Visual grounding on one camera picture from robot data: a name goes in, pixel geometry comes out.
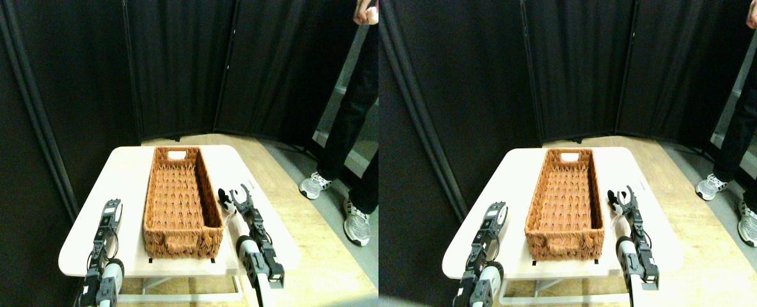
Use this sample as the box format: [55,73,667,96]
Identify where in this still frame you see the brown wicker basket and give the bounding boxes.
[143,146,224,260]
[524,149,606,263]

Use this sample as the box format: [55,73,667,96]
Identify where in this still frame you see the low white table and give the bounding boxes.
[58,145,301,303]
[441,147,685,305]

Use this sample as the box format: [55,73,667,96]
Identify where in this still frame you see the grey curtain stand pole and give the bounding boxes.
[0,0,79,221]
[378,0,470,223]

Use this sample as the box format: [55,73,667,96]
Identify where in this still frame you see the person's legs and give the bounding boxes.
[299,19,379,247]
[695,19,757,248]

